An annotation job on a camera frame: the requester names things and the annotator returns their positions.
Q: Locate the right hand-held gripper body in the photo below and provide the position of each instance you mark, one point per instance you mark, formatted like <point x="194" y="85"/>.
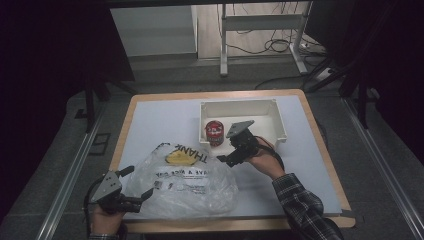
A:
<point x="243" y="143"/>

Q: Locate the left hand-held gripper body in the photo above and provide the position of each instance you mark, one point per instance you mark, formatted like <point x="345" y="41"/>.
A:
<point x="108" y="191"/>

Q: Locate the red can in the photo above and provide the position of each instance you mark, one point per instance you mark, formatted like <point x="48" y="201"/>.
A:
<point x="214" y="132"/>

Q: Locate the white plastic bin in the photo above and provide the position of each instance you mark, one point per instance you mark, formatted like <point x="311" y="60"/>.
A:
<point x="270" y="120"/>

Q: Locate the clear plastic bag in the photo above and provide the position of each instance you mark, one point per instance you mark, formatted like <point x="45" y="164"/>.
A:
<point x="213" y="196"/>

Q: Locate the person's left hand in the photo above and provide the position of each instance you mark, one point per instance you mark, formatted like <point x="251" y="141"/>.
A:
<point x="106" y="221"/>

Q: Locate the person's right hand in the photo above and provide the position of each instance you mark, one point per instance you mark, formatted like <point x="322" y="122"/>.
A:
<point x="266" y="163"/>

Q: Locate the white table mat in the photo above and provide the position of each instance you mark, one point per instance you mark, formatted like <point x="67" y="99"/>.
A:
<point x="160" y="123"/>

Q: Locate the dark metal stand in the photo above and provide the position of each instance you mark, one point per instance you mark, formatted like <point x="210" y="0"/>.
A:
<point x="361" y="96"/>
<point x="96" y="96"/>

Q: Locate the white power strip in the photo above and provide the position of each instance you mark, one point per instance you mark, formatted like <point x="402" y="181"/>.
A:
<point x="325" y="74"/>

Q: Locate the grey panel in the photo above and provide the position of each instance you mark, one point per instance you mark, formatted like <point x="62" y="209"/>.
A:
<point x="153" y="31"/>

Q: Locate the metal floor rail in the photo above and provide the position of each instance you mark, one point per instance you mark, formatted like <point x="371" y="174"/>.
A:
<point x="383" y="166"/>
<point x="66" y="186"/>

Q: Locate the white desk frame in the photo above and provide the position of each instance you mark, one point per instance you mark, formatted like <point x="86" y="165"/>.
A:
<point x="261" y="21"/>

